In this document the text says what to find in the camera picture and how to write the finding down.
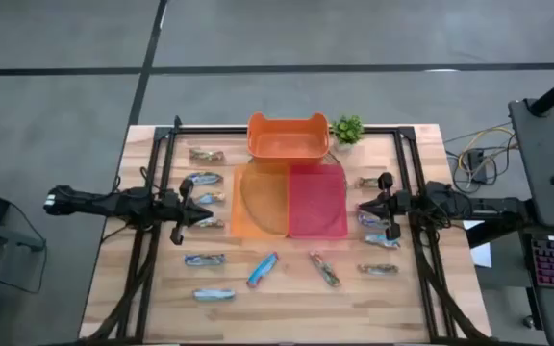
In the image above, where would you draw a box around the blue Quaker granola bar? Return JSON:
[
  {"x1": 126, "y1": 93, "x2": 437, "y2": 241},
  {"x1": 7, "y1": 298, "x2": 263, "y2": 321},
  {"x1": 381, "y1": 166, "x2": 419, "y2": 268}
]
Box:
[{"x1": 245, "y1": 251, "x2": 280, "y2": 289}]

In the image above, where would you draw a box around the light blue granola bar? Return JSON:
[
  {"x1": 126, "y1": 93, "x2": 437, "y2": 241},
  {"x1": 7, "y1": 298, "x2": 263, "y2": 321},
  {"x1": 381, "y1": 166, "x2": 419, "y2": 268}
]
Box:
[
  {"x1": 192, "y1": 287, "x2": 237, "y2": 303},
  {"x1": 192, "y1": 191, "x2": 227, "y2": 205}
]

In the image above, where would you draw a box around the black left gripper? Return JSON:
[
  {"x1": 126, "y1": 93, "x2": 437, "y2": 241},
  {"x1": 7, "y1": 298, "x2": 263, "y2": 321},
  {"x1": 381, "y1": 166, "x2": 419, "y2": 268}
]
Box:
[{"x1": 169, "y1": 178, "x2": 214, "y2": 246}]

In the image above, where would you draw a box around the pink translucent bin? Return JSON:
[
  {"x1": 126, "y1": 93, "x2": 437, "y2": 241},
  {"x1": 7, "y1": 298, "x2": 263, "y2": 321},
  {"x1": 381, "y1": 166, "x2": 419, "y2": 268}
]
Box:
[{"x1": 287, "y1": 162, "x2": 349, "y2": 240}]

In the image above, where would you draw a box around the teal blue granola bar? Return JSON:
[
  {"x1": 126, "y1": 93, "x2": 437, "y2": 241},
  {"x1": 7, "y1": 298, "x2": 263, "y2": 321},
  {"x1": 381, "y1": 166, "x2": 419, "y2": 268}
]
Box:
[{"x1": 364, "y1": 233, "x2": 402, "y2": 250}]

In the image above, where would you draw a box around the light orange translucent bin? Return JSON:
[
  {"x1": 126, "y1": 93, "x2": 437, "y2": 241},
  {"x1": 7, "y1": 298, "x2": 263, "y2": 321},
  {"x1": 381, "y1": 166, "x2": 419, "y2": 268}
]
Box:
[{"x1": 230, "y1": 162, "x2": 291, "y2": 240}]

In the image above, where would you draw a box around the yellow floor cable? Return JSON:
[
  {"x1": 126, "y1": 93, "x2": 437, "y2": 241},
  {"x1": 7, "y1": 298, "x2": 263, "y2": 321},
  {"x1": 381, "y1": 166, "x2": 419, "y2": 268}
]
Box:
[{"x1": 457, "y1": 125, "x2": 518, "y2": 173}]

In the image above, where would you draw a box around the black floor cable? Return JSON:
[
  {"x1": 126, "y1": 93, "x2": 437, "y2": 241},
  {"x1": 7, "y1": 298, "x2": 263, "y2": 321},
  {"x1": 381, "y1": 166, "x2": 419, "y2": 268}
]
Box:
[{"x1": 442, "y1": 122, "x2": 521, "y2": 194}]

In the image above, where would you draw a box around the white paper sheet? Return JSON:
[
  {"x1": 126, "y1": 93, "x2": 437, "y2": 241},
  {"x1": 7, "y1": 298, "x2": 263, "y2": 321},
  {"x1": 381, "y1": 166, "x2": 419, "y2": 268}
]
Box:
[{"x1": 462, "y1": 219, "x2": 493, "y2": 269}]

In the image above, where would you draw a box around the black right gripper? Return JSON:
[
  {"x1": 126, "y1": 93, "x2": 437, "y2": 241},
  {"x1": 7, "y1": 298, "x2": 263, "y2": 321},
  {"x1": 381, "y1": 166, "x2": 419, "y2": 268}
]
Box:
[{"x1": 357, "y1": 172, "x2": 402, "y2": 241}]

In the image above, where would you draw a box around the orange plastic tub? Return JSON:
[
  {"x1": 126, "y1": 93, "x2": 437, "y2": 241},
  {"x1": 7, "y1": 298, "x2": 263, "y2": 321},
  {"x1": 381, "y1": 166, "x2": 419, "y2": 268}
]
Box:
[{"x1": 246, "y1": 111, "x2": 331, "y2": 167}]

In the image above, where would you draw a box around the brown red granola bar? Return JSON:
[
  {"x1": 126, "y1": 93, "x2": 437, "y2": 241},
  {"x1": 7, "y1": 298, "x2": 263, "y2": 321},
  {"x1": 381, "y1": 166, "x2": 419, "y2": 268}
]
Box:
[{"x1": 189, "y1": 147, "x2": 226, "y2": 163}]

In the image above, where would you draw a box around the blue white granola bar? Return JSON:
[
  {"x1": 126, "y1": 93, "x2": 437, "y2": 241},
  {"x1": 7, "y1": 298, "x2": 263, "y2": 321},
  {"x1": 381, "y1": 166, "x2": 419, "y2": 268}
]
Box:
[{"x1": 183, "y1": 253, "x2": 227, "y2": 267}]

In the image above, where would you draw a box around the black power adapter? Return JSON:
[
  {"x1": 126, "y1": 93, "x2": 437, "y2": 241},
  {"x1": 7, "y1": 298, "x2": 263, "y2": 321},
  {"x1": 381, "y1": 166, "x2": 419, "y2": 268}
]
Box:
[{"x1": 466, "y1": 148, "x2": 489, "y2": 185}]

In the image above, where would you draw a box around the small green potted plant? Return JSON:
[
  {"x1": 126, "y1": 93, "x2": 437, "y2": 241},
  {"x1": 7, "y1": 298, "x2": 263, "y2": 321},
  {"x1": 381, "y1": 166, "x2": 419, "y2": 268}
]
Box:
[{"x1": 329, "y1": 114, "x2": 365, "y2": 151}]

